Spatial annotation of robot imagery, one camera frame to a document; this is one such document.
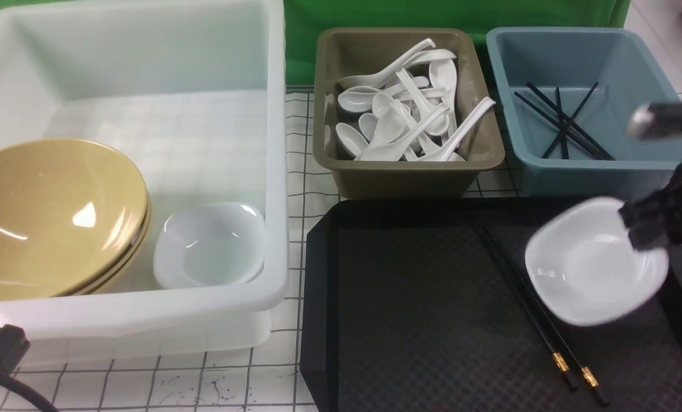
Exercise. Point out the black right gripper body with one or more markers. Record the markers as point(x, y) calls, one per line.
point(655, 221)

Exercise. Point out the white square dish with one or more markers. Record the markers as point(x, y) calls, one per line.
point(208, 245)
point(582, 265)

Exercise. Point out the black chopstick gold band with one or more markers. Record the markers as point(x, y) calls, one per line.
point(506, 270)
point(570, 355)

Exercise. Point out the tan noodle bowl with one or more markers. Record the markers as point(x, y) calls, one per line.
point(106, 280)
point(69, 208)

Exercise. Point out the white ceramic soup spoon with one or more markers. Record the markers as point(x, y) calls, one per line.
point(445, 152)

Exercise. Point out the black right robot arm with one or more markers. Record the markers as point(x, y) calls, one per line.
point(659, 120)

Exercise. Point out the tan noodle bowl in tub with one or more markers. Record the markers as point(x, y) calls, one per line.
point(106, 280)

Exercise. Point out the black upright chopstick in bin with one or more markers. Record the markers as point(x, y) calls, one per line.
point(561, 138)

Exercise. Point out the black chopstick crossing in bin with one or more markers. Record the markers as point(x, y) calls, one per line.
point(572, 116)

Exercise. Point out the blue chopstick bin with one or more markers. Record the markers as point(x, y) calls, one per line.
point(530, 59)

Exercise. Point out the black serving tray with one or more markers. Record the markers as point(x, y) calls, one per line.
point(404, 310)

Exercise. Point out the white spoon right of pile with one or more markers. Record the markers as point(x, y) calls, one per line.
point(443, 74)

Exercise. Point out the white spoon of pile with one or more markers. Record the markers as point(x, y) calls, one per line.
point(377, 79)
point(358, 99)
point(443, 74)

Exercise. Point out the white spoon front centre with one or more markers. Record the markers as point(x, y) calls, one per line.
point(395, 132)

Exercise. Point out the white spoon front left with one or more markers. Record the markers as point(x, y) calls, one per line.
point(351, 139)

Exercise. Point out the white spoon left of pile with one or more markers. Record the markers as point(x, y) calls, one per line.
point(358, 99)

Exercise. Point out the white spoon top of pile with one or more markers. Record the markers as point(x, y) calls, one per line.
point(377, 79)

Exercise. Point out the olive brown spoon bin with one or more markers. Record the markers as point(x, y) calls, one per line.
point(344, 52)

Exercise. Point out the green backdrop cloth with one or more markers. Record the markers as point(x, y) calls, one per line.
point(305, 20)

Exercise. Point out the white square dish in tub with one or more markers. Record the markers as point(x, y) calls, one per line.
point(208, 245)

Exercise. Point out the large white plastic tub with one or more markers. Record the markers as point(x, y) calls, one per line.
point(193, 93)

